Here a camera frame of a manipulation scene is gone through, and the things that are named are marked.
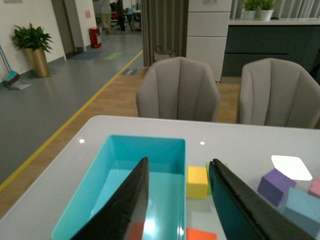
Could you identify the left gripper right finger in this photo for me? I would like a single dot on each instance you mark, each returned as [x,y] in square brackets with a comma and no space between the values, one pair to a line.
[244,215]

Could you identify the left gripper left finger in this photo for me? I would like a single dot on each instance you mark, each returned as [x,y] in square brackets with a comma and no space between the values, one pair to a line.
[127,206]

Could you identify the blue foam cube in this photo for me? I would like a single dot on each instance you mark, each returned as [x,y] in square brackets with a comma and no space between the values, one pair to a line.
[303,210]

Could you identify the left orange foam cube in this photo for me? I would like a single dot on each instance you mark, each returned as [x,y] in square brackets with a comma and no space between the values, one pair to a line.
[136,233]

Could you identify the far purple foam cube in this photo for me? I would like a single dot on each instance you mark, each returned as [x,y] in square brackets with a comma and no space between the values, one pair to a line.
[274,186]

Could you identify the yellow foam cube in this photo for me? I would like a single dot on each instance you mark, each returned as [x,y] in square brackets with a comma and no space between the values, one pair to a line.
[196,183]

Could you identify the green foam cube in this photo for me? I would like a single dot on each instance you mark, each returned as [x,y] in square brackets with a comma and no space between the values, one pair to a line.
[210,177]

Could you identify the pink foam cube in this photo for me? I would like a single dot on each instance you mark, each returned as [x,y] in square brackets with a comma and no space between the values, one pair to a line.
[314,189]

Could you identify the right grey chair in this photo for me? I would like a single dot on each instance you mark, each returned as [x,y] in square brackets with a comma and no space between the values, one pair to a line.
[278,93]

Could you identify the grey chair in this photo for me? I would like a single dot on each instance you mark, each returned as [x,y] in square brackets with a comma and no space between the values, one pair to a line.
[179,88]
[278,93]

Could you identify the left grey chair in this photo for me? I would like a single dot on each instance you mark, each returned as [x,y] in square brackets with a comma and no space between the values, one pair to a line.
[179,88]

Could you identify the woven basket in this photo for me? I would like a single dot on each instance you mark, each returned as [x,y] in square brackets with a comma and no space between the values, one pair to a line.
[162,54]

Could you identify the teal broom and dustpan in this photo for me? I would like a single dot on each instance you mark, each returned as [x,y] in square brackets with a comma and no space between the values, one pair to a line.
[14,80]

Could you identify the dark grey counter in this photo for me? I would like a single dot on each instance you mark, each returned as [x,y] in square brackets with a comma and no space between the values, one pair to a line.
[295,40]

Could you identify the red fire box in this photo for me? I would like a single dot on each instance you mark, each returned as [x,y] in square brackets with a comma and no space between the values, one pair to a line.
[95,37]

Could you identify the potted plant gold vase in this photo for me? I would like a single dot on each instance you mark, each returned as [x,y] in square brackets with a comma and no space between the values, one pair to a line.
[35,42]

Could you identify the grey curtain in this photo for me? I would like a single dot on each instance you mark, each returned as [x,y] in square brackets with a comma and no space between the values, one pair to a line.
[164,23]

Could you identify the white drawer cabinet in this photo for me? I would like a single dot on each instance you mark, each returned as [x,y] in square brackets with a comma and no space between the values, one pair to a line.
[207,30]

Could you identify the person in dark clothes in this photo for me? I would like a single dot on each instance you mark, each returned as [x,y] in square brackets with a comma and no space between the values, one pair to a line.
[120,14]

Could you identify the white potted plant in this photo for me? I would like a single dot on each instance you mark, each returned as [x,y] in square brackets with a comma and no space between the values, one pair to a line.
[266,9]
[249,9]

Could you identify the person in beige trousers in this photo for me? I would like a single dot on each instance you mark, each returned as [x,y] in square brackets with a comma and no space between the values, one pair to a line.
[106,15]

